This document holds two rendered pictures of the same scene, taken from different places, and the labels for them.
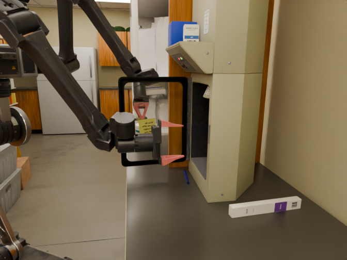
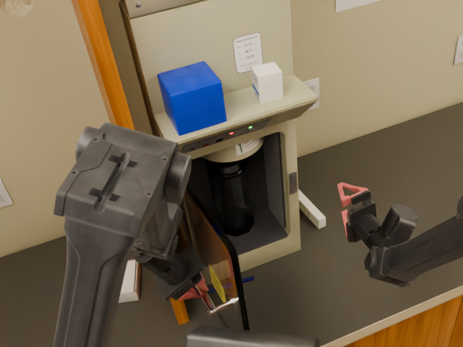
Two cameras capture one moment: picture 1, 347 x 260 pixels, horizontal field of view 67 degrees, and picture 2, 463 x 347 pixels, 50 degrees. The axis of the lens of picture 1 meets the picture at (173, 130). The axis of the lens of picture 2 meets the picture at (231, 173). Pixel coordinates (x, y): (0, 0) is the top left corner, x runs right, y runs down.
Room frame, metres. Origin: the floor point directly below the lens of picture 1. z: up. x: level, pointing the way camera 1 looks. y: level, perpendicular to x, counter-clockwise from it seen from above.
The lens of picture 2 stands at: (1.15, 0.82, 2.03)
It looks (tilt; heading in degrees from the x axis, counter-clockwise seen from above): 38 degrees down; 264
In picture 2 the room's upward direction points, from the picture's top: 9 degrees counter-clockwise
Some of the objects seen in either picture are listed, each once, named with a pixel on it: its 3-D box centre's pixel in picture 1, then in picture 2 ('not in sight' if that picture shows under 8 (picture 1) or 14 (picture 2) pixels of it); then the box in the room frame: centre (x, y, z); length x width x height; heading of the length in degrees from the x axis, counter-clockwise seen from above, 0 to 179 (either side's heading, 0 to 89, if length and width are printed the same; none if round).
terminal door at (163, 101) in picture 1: (154, 122); (212, 269); (1.15, 0.09, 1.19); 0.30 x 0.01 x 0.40; 105
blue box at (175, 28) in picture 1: (182, 35); (191, 97); (1.11, -0.03, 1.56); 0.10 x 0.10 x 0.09; 10
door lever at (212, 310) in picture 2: not in sight; (213, 295); (1.16, 0.16, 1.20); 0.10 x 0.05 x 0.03; 105
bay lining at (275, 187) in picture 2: (227, 126); (224, 175); (1.06, -0.22, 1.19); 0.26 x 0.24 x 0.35; 10
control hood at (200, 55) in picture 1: (186, 59); (238, 125); (1.03, -0.05, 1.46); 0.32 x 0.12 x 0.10; 10
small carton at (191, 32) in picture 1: (190, 34); (266, 82); (0.96, -0.06, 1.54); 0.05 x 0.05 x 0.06; 2
